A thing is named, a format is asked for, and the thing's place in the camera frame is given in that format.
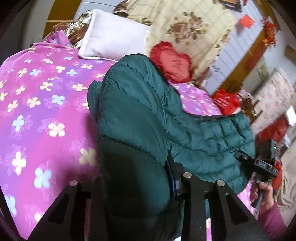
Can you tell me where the dark green puffer jacket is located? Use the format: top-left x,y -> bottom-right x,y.
87,54 -> 255,240

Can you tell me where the cream floral blanket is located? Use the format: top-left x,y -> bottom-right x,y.
113,0 -> 236,80

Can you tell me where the white square pillow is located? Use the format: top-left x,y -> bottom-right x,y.
78,9 -> 151,61

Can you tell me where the pink floral bed cover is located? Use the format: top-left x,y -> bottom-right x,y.
0,30 -> 258,241

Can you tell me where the person's right hand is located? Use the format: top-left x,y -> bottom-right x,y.
250,182 -> 274,214

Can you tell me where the red heart-shaped cushion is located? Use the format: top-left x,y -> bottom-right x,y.
150,41 -> 192,84

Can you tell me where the red hanging wall ornament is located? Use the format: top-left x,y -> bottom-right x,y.
262,19 -> 276,47

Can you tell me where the brown floral pillow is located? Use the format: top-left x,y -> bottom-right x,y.
43,10 -> 93,49

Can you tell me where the red gift bag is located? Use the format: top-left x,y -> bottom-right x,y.
212,89 -> 240,115

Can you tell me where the magenta sleeve forearm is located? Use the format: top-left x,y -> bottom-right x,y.
257,202 -> 287,240

